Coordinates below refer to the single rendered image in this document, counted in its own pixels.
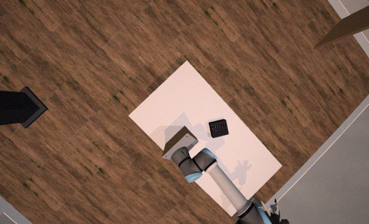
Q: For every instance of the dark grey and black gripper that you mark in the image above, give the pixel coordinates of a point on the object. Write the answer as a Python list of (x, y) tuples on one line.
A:
[(275, 215)]

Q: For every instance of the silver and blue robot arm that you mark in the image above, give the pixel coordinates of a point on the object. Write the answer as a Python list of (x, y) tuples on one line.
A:
[(192, 168)]

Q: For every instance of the black lighting desk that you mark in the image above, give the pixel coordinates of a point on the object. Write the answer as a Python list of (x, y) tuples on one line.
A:
[(218, 128)]

